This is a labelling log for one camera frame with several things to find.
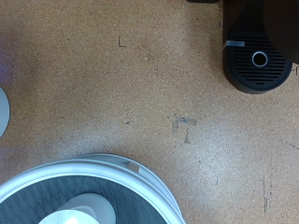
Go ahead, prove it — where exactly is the white mug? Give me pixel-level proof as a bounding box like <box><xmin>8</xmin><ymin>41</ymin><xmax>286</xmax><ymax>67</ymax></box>
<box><xmin>38</xmin><ymin>192</ymin><xmax>117</xmax><ymax>224</ymax></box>

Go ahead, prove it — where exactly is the black Keurig coffee machine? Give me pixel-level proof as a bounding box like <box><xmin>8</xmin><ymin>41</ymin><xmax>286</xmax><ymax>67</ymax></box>
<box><xmin>186</xmin><ymin>0</ymin><xmax>299</xmax><ymax>95</ymax></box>

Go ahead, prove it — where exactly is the white two-tier turntable stand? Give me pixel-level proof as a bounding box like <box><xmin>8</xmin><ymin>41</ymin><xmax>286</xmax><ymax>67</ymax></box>
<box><xmin>0</xmin><ymin>152</ymin><xmax>187</xmax><ymax>224</ymax></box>

